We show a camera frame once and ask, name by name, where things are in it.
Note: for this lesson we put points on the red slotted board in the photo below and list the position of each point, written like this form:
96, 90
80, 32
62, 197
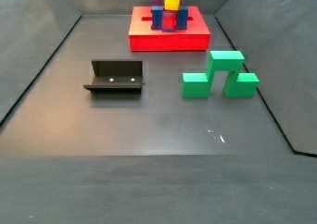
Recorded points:
145, 39

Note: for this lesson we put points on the green arch-shaped block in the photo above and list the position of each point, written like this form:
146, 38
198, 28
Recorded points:
225, 63

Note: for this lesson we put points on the black angled bracket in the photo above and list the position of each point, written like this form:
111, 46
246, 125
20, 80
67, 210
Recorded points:
115, 75

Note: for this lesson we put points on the right dark blue post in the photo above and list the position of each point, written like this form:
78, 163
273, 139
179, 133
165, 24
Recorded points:
181, 18

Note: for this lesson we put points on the dark blue post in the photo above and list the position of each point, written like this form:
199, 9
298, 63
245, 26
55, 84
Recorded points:
181, 18
157, 11

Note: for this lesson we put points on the left dark blue post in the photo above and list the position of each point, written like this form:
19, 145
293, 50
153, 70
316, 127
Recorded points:
157, 11

